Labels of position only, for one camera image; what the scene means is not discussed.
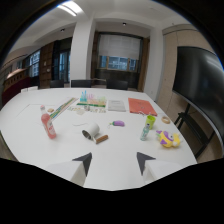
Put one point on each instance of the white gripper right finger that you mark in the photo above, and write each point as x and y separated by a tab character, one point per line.
154	168

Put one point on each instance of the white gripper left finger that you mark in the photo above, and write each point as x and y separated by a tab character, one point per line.
75	169

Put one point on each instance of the yellow purple stuffed toy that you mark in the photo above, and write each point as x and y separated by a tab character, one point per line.
168	139

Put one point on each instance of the purple small toy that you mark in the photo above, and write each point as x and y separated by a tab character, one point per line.
117	123

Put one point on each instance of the teal slim bottle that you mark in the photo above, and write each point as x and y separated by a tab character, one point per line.
145	132

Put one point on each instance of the brown cylindrical stick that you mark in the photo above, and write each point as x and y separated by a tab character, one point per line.
101	138

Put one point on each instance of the white mug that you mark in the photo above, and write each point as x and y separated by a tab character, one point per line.
90	131

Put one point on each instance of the green plastic cup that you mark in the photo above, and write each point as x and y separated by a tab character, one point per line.
150	121

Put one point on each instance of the tape roll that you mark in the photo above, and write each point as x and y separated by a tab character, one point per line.
165	119

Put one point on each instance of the pink drink bottle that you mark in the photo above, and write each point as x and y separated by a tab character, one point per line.
48	124

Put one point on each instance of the long colourful ruler box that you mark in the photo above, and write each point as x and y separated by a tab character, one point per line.
62	108

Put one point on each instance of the orange folder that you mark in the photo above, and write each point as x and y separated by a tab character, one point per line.
142	106

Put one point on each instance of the small round brown object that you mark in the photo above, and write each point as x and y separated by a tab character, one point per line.
50	110

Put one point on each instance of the black chair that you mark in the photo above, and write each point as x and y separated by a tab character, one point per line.
81	83
56	83
117	84

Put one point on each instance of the large black display screen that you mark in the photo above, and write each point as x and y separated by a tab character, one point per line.
200	85

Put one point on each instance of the window roller blind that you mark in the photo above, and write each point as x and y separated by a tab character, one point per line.
119	46

